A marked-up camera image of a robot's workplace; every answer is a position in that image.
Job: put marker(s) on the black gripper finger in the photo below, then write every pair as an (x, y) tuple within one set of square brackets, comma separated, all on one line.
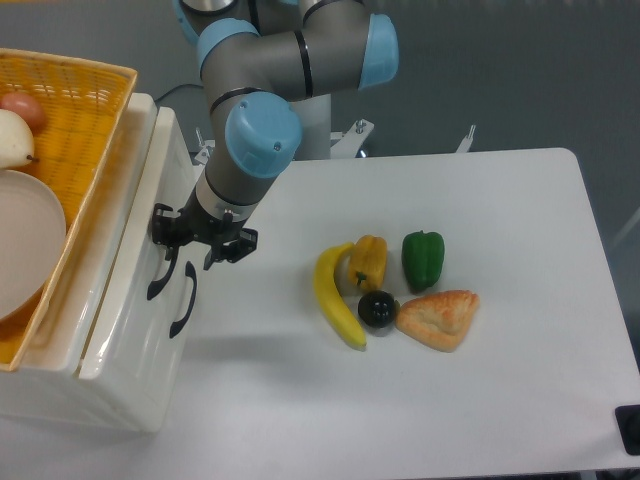
[(232, 251), (165, 230)]

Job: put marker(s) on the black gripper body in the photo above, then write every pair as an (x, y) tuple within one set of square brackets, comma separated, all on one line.
[(222, 227)]

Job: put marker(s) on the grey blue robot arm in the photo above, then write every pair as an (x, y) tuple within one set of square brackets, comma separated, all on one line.
[(251, 79)]

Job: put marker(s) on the white plastic drawer cabinet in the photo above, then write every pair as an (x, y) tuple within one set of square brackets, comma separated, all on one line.
[(46, 386)]

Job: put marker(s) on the yellow banana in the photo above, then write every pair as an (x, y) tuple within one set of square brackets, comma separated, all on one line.
[(335, 310)]

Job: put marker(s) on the beige round plate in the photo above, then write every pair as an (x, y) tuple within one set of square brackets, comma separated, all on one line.
[(33, 231)]

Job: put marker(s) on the yellow bell pepper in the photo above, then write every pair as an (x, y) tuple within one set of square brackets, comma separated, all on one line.
[(367, 263)]

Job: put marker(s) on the yellow woven basket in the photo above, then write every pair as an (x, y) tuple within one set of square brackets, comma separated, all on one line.
[(84, 101)]

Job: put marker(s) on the white pear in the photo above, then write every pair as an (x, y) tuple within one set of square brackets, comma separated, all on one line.
[(16, 142)]

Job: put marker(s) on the red apple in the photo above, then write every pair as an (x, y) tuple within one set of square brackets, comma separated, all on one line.
[(27, 107)]

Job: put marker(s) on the green bell pepper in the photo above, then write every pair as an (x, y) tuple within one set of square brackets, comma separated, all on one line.
[(422, 257)]

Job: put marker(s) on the golden triangular pastry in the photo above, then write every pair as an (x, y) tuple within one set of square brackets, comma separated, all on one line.
[(440, 320)]

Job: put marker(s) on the black corner object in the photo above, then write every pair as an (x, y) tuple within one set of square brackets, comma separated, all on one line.
[(628, 420)]

